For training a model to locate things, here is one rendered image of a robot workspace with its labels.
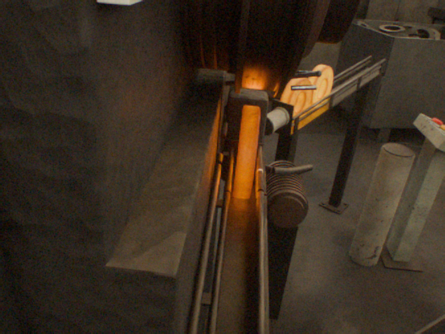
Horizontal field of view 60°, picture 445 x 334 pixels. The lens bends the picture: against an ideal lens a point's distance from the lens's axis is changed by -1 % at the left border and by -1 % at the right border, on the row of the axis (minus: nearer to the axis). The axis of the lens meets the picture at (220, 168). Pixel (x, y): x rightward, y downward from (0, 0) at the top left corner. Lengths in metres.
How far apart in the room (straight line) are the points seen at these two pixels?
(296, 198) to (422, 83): 2.06
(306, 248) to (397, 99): 1.53
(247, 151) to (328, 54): 2.75
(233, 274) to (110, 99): 0.43
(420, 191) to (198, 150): 1.29
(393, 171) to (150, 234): 1.28
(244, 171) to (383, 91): 2.26
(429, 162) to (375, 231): 0.33
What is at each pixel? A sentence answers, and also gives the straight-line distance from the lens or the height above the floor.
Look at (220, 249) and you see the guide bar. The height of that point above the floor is 0.69.
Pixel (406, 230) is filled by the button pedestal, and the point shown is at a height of 0.17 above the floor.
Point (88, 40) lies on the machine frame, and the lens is 0.25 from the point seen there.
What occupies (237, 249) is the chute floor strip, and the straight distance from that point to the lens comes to 0.69.
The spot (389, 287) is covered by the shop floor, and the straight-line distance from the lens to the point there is 1.74.
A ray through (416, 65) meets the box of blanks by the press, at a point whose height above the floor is 0.57.
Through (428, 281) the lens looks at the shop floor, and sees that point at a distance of 1.86.
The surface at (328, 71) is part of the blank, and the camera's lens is 1.40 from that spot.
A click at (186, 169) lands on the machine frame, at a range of 0.45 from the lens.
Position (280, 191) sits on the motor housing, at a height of 0.53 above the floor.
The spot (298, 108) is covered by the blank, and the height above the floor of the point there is 0.68.
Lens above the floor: 1.09
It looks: 28 degrees down
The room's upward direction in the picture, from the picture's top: 5 degrees clockwise
